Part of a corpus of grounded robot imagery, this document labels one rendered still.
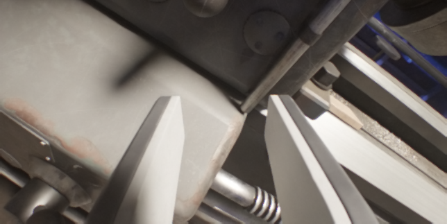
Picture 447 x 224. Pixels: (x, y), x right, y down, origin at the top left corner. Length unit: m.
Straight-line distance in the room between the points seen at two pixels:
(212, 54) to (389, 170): 0.32
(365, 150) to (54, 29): 0.43
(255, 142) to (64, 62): 0.28
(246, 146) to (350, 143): 0.16
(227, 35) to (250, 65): 0.04
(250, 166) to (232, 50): 0.25
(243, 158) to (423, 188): 0.30
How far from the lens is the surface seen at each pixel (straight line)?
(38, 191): 0.35
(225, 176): 0.34
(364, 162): 0.39
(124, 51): 0.27
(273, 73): 0.22
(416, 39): 0.47
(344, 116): 0.36
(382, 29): 3.30
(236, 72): 0.25
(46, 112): 0.27
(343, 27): 0.22
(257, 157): 0.40
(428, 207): 0.50
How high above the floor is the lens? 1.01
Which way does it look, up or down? 42 degrees down
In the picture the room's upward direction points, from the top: 36 degrees clockwise
